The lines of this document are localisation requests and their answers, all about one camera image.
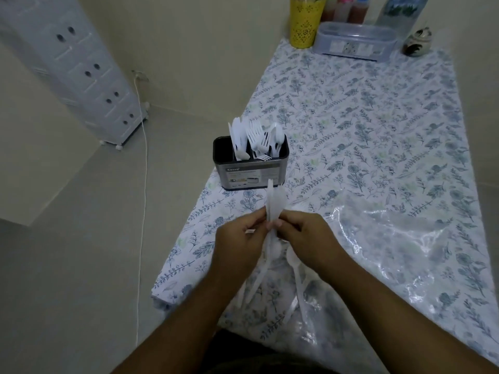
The clear plastic water bottle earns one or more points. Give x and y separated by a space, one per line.
401 13

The white wall socket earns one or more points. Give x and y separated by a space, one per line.
140 75

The white plastic spoon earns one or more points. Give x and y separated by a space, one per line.
297 276

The bunch of white plastic cutlery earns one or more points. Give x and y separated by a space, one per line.
255 138

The sauce bottle with green cap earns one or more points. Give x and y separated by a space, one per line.
329 9

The black metal cutlery holder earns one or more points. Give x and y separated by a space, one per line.
249 173

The person's right forearm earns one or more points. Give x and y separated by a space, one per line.
393 319

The floral blue white tablecloth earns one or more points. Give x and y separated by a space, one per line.
370 128

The person's left hand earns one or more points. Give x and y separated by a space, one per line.
234 249

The clear plastic bag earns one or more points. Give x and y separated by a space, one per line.
393 245

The person's right thumb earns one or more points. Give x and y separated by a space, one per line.
281 229

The small painted ceramic jar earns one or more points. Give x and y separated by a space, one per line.
417 42

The yellow perforated utensil holder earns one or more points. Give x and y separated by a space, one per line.
306 23

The person's left forearm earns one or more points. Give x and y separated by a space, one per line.
183 327

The person's right hand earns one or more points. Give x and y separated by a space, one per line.
312 245

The sauce bottle with pink cap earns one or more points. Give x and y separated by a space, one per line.
343 9

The sauce bottle with blue cap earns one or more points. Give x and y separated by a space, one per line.
359 11

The white plastic drawer cabinet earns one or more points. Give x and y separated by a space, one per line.
74 62

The person's left thumb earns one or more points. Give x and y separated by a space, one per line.
260 228

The clear lidded plastic container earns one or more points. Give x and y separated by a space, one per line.
356 40

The clear-wrapped white cutlery packet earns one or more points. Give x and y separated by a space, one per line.
273 202

